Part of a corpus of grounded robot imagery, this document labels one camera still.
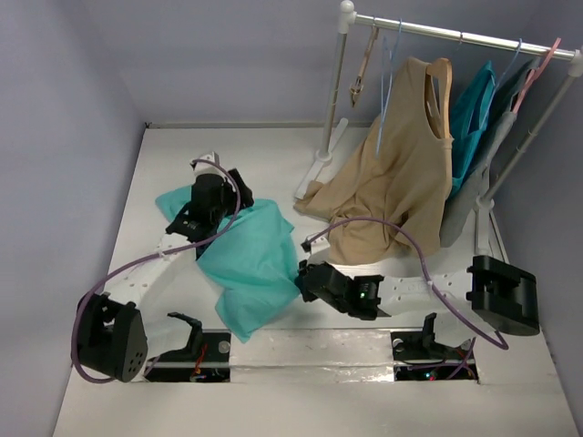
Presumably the pink hanger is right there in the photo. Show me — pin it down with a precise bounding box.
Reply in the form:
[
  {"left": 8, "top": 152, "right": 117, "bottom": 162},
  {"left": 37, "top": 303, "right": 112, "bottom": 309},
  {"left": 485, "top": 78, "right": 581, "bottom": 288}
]
[{"left": 512, "top": 37, "right": 562, "bottom": 115}]

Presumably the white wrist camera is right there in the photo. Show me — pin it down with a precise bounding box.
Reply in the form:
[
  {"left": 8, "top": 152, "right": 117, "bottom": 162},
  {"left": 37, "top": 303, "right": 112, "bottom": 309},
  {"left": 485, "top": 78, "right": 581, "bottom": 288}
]
[
  {"left": 189, "top": 151, "right": 221, "bottom": 178},
  {"left": 301, "top": 231, "right": 330, "bottom": 254}
]

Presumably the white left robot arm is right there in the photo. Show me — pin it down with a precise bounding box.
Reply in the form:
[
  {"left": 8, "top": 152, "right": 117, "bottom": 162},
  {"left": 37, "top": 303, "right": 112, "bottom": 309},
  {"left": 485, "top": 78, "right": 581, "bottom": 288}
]
[{"left": 71, "top": 157, "right": 254, "bottom": 384}]

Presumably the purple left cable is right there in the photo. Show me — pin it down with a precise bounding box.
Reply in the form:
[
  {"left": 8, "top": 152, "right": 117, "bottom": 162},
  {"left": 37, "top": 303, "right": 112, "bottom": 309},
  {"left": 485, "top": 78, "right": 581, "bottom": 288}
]
[{"left": 70, "top": 158, "right": 242, "bottom": 384}]

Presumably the turquoise hanging shirt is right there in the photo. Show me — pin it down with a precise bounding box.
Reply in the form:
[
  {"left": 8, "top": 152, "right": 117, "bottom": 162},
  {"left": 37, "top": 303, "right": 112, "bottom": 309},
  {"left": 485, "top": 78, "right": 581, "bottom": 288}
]
[{"left": 449, "top": 61, "right": 496, "bottom": 198}]

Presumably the grey hanging shirt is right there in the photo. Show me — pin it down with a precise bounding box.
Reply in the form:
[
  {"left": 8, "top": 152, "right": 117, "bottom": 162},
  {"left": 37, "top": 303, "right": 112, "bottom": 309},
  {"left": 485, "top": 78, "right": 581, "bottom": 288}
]
[{"left": 439, "top": 58, "right": 539, "bottom": 248}]

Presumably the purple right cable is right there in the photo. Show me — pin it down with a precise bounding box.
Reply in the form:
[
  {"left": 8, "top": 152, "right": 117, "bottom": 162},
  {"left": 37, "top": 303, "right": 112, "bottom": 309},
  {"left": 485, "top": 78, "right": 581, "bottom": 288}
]
[{"left": 302, "top": 217, "right": 510, "bottom": 381}]

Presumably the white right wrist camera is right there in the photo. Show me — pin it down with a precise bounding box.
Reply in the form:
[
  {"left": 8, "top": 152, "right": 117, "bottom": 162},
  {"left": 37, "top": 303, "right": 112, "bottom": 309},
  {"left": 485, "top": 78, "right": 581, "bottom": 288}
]
[{"left": 301, "top": 231, "right": 330, "bottom": 254}]

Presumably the white clothes rack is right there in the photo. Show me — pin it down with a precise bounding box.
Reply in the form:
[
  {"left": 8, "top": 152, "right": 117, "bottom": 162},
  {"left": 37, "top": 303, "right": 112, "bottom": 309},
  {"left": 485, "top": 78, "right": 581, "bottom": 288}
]
[{"left": 293, "top": 0, "right": 583, "bottom": 266}]

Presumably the light blue wire hanger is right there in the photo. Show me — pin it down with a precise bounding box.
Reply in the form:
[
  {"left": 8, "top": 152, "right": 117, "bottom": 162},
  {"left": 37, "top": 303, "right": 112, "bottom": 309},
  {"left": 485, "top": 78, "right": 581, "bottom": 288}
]
[{"left": 374, "top": 18, "right": 403, "bottom": 158}]

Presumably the purple cable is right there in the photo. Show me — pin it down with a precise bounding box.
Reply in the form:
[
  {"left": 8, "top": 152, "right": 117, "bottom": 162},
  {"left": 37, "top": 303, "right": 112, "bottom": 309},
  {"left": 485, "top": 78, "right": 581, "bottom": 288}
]
[
  {"left": 70, "top": 158, "right": 242, "bottom": 384},
  {"left": 302, "top": 217, "right": 510, "bottom": 381}
]

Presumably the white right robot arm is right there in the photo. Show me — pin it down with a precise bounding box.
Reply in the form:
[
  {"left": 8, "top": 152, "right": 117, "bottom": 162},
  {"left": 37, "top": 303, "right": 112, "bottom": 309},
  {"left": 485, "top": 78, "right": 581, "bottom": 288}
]
[{"left": 296, "top": 256, "right": 540, "bottom": 357}]

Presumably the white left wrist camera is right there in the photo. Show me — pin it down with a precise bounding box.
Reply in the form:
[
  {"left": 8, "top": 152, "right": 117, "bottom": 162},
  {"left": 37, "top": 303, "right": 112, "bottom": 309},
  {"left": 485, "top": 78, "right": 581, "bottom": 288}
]
[{"left": 189, "top": 151, "right": 221, "bottom": 178}]

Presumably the teal t shirt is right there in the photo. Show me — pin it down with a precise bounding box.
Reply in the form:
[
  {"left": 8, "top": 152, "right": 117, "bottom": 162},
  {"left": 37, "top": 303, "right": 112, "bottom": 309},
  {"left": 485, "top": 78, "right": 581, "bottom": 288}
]
[{"left": 154, "top": 184, "right": 304, "bottom": 343}]

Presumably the beige tank top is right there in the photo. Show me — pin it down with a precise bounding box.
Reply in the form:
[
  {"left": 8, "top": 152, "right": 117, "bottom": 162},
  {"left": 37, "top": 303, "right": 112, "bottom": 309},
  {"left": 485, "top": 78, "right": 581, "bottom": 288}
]
[{"left": 294, "top": 57, "right": 453, "bottom": 265}]

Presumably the wooden clip hanger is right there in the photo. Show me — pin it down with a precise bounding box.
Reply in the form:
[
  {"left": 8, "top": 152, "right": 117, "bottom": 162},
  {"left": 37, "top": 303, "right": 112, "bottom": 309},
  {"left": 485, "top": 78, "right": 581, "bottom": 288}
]
[{"left": 349, "top": 26, "right": 379, "bottom": 108}]

